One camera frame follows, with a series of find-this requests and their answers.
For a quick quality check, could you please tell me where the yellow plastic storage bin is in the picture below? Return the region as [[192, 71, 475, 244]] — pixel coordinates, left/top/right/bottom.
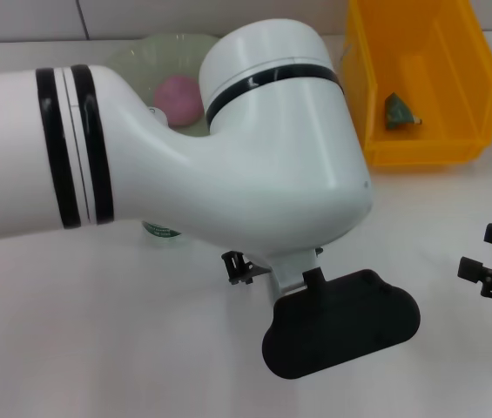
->
[[341, 0, 492, 167]]

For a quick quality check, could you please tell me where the green glass fruit plate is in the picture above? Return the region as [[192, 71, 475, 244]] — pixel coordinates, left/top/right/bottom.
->
[[105, 33, 224, 139]]

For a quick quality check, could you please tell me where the pink peach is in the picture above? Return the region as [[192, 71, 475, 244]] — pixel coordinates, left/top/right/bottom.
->
[[153, 74, 206, 127]]

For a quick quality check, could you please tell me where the clear green-label water bottle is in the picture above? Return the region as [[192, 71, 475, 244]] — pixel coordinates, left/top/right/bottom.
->
[[140, 105, 185, 241]]

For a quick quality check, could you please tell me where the green plastic wrapper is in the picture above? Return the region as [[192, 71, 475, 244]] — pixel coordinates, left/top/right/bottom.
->
[[383, 91, 423, 131]]

